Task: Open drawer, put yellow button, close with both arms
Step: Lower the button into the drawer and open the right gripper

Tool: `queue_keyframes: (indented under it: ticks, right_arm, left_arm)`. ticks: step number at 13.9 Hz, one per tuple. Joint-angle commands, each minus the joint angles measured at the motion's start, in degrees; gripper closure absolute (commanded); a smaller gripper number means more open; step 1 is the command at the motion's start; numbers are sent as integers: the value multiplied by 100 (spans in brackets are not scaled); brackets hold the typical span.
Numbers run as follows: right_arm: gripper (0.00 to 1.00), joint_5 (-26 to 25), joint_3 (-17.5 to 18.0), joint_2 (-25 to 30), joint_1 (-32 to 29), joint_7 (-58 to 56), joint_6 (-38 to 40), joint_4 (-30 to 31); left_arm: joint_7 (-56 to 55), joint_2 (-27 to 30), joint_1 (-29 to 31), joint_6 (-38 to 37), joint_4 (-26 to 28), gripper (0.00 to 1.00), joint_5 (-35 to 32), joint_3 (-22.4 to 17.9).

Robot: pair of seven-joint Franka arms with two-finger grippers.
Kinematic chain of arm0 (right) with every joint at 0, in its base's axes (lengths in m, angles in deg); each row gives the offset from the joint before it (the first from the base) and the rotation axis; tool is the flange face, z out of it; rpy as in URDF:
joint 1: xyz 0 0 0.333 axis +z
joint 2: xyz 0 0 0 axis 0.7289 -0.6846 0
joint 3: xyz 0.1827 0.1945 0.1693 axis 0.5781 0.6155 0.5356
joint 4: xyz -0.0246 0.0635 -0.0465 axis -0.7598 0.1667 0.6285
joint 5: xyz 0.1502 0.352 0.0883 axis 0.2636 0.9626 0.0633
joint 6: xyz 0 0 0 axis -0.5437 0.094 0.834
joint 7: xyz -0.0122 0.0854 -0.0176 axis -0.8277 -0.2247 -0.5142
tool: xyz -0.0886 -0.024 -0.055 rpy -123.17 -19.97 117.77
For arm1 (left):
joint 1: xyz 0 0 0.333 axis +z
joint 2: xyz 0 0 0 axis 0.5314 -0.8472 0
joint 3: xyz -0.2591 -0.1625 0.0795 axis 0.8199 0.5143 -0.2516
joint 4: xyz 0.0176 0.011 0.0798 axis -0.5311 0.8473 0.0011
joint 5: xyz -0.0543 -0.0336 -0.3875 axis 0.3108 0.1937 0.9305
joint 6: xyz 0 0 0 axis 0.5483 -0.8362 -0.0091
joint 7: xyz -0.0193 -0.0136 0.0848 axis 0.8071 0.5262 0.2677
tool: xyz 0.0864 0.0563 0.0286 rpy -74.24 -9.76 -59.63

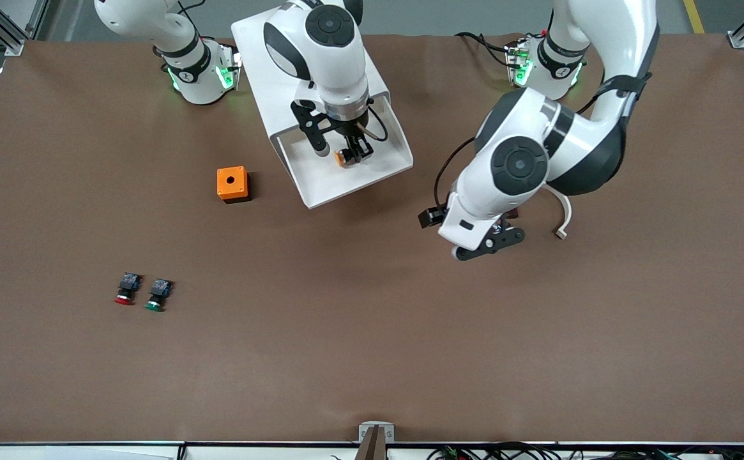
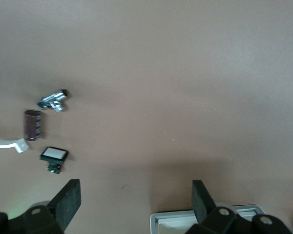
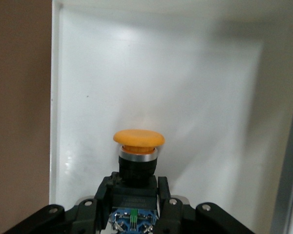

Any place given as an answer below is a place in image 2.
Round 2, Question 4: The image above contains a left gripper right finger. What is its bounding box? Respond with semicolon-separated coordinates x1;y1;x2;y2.
191;179;216;224

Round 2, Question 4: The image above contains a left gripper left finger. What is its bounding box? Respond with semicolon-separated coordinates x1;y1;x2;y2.
49;178;82;232

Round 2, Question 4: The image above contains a white plastic drawer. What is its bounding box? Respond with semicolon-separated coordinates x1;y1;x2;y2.
150;204;265;234

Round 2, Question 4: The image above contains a black square white-faced button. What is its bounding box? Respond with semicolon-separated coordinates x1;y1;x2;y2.
40;146;69;174

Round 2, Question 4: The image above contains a silver metal fitting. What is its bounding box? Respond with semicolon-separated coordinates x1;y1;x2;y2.
37;89;68;113

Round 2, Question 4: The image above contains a white curved plastic bracket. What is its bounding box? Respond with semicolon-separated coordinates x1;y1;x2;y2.
0;135;30;154

